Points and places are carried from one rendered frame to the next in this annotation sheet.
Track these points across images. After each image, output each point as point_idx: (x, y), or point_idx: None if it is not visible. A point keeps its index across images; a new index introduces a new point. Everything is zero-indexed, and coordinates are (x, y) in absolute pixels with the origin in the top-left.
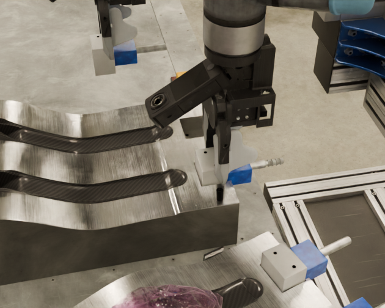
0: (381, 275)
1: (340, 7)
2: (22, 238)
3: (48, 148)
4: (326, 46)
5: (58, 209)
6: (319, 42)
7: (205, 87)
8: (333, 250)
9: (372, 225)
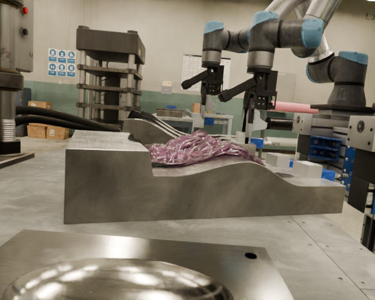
0: None
1: (306, 37)
2: (150, 136)
3: (169, 128)
4: (303, 153)
5: (169, 133)
6: (300, 155)
7: (245, 83)
8: None
9: None
